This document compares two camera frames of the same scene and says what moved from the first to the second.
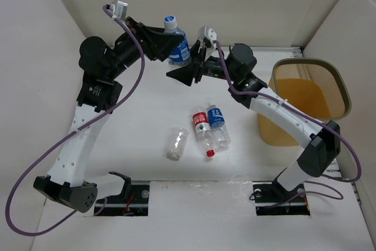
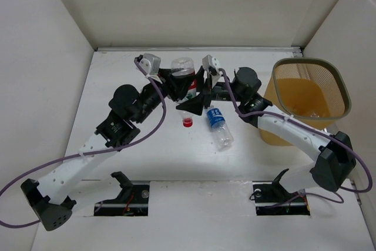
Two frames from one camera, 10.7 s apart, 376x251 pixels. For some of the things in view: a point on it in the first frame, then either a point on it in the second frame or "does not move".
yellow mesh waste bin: [316, 87] does not move
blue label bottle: [219, 127] does not move
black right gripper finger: [197, 51] to [200, 82]
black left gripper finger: [162, 44] to [181, 84]
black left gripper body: [143, 36] to [165, 87]
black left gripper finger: [152, 30] to [167, 73]
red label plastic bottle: [204, 131] to [186, 66]
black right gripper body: [212, 66] to [218, 91]
